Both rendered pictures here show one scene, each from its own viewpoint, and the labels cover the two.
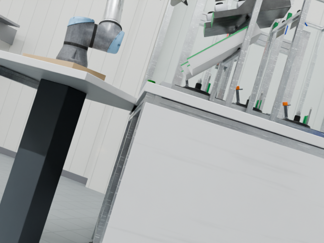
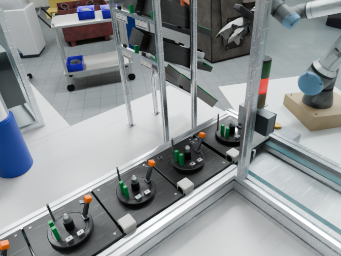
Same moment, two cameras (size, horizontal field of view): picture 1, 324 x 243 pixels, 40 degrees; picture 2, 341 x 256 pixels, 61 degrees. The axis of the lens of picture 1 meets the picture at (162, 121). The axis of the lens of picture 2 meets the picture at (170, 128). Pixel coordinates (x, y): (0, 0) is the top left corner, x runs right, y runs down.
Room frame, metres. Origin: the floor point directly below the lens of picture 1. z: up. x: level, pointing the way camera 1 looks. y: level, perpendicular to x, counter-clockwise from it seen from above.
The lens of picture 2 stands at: (2.80, -0.86, 1.75)
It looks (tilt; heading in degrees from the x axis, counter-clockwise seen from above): 35 degrees down; 149
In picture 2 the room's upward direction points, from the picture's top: 4 degrees counter-clockwise
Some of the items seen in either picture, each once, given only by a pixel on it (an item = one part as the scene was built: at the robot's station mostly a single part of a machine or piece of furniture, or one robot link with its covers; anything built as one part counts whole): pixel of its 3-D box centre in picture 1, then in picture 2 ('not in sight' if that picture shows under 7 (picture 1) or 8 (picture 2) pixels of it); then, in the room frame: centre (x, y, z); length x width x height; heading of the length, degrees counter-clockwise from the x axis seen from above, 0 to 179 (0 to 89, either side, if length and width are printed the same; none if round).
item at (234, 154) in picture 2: not in sight; (233, 156); (2.18, -0.20, 0.97); 0.05 x 0.05 x 0.04; 5
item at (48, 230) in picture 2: not in sight; (68, 222); (2.14, -0.86, 1.01); 0.24 x 0.24 x 0.13; 5
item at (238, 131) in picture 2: (196, 92); (231, 133); (2.07, -0.11, 0.98); 0.14 x 0.14 x 0.02
